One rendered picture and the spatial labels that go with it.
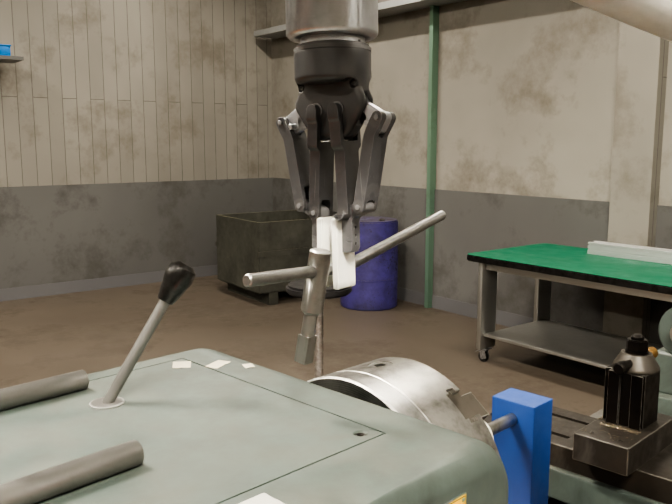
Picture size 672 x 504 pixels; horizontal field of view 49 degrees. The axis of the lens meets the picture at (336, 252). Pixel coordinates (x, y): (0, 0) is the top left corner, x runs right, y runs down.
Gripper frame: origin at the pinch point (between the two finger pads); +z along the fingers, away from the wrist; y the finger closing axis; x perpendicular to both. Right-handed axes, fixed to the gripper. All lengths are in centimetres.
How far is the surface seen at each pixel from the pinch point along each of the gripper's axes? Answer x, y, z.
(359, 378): -14.6, 7.4, 17.9
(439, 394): -20.4, -0.7, 20.1
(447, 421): -17.8, -3.1, 22.3
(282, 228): -464, 403, 50
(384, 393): -13.7, 3.2, 18.8
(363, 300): -484, 326, 115
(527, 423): -51, 0, 33
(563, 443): -73, 1, 44
